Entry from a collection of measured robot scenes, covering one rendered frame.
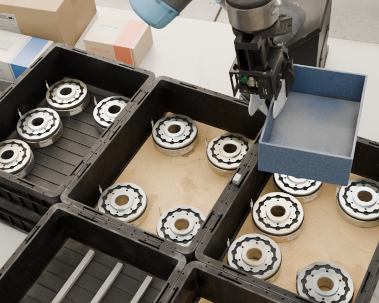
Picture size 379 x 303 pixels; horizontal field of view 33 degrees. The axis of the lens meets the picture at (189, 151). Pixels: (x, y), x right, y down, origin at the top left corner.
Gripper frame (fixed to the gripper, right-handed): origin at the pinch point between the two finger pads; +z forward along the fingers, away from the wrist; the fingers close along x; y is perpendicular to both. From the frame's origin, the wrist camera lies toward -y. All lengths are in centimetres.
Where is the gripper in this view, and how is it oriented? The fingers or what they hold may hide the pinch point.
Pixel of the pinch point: (272, 107)
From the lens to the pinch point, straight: 111.3
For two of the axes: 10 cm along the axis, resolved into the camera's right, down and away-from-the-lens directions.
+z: 1.9, 6.8, 7.1
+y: -3.3, 7.3, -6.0
